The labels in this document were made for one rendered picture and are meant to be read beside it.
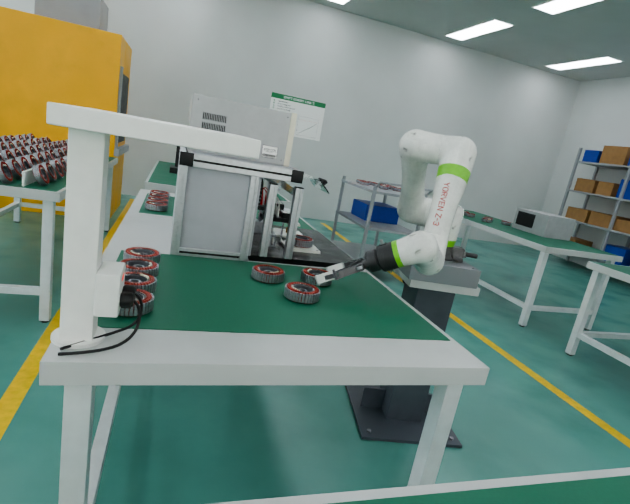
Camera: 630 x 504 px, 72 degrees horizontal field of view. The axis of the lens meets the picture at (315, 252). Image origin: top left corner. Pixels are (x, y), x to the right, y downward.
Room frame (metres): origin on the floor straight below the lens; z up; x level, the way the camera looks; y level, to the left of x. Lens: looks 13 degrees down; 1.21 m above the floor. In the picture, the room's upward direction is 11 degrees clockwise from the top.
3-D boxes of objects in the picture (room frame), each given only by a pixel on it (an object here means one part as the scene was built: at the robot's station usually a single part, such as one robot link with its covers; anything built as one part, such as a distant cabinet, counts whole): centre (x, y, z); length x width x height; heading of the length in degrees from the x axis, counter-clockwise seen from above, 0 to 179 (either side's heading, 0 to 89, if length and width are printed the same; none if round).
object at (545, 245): (4.83, -1.97, 0.37); 2.20 x 0.90 x 0.75; 19
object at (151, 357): (1.91, 0.34, 0.72); 2.20 x 1.01 x 0.05; 19
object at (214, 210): (1.55, 0.38, 0.91); 0.28 x 0.03 x 0.32; 109
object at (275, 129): (1.90, 0.42, 1.22); 0.44 x 0.39 x 0.20; 19
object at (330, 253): (1.99, 0.13, 0.76); 0.64 x 0.47 x 0.02; 19
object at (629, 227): (6.86, -4.83, 0.87); 0.42 x 0.40 x 0.18; 18
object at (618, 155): (7.45, -4.62, 1.93); 0.42 x 0.40 x 0.29; 21
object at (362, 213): (4.70, -0.59, 0.51); 1.01 x 0.60 x 1.01; 19
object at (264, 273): (1.42, 0.14, 0.77); 0.11 x 0.11 x 0.04
